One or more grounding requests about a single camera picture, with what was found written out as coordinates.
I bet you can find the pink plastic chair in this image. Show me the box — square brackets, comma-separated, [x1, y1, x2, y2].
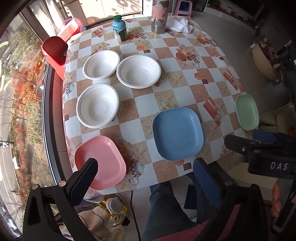
[57, 18, 86, 43]

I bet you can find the beige cushion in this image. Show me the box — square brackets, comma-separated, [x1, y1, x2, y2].
[259, 104, 294, 133]

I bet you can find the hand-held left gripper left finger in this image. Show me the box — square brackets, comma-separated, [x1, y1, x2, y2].
[22, 158, 99, 241]

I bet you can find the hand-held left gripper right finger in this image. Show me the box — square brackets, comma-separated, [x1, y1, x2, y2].
[193, 158, 275, 241]

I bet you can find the red plastic chair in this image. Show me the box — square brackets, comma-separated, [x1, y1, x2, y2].
[41, 36, 69, 80]

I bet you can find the pink and silver thermos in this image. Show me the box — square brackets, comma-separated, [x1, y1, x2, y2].
[151, 0, 170, 35]

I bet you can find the yellow and white object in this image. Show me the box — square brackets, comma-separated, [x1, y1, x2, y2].
[99, 195, 129, 223]

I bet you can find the black window frame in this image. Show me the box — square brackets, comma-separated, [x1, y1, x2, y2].
[18, 11, 72, 186]

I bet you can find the pink square plate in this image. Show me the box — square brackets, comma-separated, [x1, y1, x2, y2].
[74, 136, 127, 191]

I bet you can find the dark blue flat object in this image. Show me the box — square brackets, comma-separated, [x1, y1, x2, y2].
[184, 184, 199, 211]

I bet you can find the round wooden side table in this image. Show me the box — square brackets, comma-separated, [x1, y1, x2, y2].
[251, 42, 284, 81]

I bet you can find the person's blue jeans leg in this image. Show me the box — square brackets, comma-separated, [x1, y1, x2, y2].
[141, 173, 210, 241]

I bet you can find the white crumpled cloth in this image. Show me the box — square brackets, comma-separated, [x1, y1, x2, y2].
[166, 17, 194, 33]

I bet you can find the beige towel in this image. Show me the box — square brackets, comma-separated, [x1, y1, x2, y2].
[77, 206, 126, 241]

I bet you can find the person's red garment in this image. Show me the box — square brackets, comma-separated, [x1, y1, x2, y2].
[159, 202, 274, 241]

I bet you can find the black cable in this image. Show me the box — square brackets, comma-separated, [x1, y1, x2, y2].
[129, 189, 142, 241]

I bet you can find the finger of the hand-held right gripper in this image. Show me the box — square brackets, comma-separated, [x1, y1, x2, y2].
[224, 134, 278, 163]
[252, 129, 296, 149]

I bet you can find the person's right hand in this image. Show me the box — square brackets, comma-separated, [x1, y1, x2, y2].
[271, 179, 283, 218]

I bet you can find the blue square plate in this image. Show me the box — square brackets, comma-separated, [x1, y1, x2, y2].
[152, 107, 204, 161]

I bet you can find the green-capped drink bottle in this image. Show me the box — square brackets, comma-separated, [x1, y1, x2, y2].
[112, 15, 127, 42]

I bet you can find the checkered printed tablecloth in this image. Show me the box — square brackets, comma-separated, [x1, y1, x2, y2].
[62, 16, 247, 196]

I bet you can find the purple plastic stool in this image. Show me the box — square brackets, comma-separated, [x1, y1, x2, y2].
[176, 0, 194, 17]

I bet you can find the white paper bowl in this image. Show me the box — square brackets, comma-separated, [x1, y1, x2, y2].
[116, 55, 162, 89]
[83, 49, 120, 80]
[76, 83, 120, 129]

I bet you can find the green square plate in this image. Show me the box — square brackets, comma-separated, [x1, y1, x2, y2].
[234, 94, 260, 131]

